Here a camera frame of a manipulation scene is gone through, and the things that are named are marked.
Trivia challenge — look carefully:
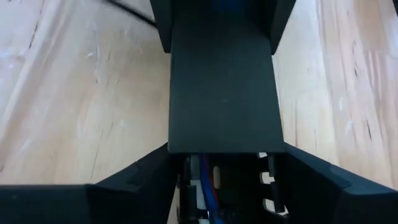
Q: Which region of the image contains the black slotted cable duct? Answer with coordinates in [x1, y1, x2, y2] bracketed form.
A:
[174, 151, 290, 224]

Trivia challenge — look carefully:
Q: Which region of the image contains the coloured wire bundle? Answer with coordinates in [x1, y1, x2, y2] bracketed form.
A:
[199, 154, 225, 224]

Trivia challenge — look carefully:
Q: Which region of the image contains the multicolour wire bundle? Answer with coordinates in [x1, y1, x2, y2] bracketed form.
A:
[188, 154, 213, 224]

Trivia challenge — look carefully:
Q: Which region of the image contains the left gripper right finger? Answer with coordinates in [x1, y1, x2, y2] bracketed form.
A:
[281, 142, 398, 224]

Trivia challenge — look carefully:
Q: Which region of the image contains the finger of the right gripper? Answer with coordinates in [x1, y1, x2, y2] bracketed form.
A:
[149, 0, 174, 54]
[269, 0, 298, 56]

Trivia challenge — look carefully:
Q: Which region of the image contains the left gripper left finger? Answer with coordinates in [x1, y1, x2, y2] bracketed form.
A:
[0, 142, 180, 224]

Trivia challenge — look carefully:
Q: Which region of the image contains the black duct cover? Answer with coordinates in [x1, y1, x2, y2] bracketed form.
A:
[167, 20, 285, 154]

